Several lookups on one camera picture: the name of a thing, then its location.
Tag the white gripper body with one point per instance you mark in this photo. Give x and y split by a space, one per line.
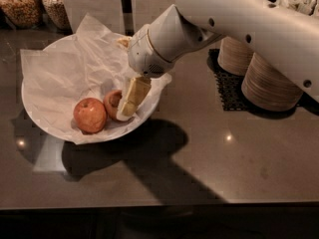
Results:
144 53

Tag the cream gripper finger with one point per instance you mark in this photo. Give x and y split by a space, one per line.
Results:
124 41
133 95

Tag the red apple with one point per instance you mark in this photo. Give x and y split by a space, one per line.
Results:
90 115
111 102

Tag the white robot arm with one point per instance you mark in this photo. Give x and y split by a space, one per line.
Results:
287 40

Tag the white bowl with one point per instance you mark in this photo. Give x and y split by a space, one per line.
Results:
40 117

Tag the white tissue paper liner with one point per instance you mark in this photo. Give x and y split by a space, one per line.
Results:
66 73

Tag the left white paper bag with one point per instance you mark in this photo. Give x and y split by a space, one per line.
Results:
108 12

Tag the right cereal jar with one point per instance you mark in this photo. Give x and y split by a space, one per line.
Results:
56 11

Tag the cereal jar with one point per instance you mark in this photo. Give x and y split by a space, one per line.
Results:
56 11
22 13

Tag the black rubber mat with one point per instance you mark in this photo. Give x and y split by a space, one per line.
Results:
229 86

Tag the rear stack paper bowls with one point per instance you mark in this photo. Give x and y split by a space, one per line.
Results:
234 57

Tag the stack paper bowls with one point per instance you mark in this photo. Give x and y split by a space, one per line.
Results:
268 89
234 57

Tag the left cereal jar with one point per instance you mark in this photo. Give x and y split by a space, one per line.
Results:
22 13

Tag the front stack paper bowls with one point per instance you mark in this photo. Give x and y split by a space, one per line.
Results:
268 89

